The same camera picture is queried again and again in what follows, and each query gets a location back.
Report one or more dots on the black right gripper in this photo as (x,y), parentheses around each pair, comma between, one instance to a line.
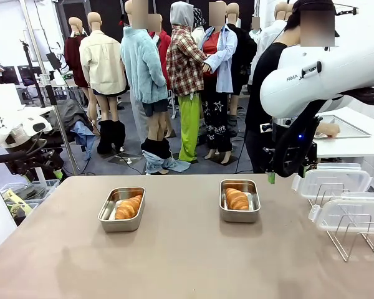
(268,159)

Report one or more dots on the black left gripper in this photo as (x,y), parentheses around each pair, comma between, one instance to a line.
(22,162)

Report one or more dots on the clear plastic clip lid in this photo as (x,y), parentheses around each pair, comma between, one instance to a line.
(333,179)
(352,211)

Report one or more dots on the golden brown croissant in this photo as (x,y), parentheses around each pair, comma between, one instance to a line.
(129,207)
(237,199)

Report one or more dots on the rectangular stainless steel container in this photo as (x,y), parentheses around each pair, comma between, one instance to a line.
(240,216)
(107,224)

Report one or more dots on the perforated metal baking tray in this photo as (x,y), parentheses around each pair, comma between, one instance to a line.
(352,127)

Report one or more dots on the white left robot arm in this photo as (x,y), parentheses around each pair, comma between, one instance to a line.
(9,109)

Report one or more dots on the person's right hand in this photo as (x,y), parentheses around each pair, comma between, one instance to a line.
(329,130)

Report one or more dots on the clear plastic storage bin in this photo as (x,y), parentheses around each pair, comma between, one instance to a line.
(40,187)

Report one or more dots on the yellow printed bag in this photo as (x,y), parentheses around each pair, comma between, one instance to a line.
(17,202)

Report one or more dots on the blue cloth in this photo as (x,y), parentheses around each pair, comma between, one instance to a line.
(84,134)

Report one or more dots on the white side table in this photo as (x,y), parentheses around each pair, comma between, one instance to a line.
(346,146)

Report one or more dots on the dark grey cloth pile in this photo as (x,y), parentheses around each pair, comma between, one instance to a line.
(68,115)

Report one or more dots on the person in black t-shirt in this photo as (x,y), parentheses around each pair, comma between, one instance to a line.
(261,102)

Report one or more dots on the slanted silver metal pole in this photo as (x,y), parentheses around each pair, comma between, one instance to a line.
(46,81)

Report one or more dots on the black tripod stand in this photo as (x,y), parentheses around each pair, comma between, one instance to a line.
(29,68)

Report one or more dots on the crumpled blue jeans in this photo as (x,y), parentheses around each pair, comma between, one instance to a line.
(171,165)

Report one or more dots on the black power adapter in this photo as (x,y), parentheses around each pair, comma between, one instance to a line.
(53,59)

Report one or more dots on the mannequin in black jacket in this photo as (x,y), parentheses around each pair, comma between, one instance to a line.
(244,62)

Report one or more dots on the mannequin in burgundy coat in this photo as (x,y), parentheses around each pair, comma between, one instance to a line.
(73,53)

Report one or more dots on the mannequin in cream jacket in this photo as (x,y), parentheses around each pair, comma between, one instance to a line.
(101,62)

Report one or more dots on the mannequin in blue shirt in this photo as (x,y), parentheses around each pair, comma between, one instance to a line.
(224,62)

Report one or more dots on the mannequin in white shirt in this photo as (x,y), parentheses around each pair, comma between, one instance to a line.
(265,37)

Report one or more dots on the mannequin in light-blue fleece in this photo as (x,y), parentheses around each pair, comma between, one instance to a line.
(143,68)

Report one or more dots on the mannequin in plaid hooded shirt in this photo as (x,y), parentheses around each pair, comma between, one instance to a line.
(184,62)

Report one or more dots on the mannequin with bucket hat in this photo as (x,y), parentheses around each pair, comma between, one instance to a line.
(199,21)

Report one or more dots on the mannequin in red jacket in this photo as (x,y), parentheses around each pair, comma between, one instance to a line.
(163,43)

